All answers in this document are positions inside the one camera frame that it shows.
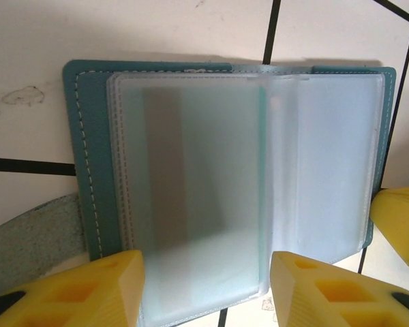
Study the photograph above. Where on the blue leather card holder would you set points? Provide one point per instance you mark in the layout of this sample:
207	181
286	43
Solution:
88	136

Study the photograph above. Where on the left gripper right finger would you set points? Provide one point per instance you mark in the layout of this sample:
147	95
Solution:
327	308

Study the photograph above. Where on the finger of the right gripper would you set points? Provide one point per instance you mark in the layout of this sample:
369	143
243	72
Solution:
402	225

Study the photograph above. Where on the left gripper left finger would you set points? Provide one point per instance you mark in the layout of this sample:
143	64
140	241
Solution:
47	308

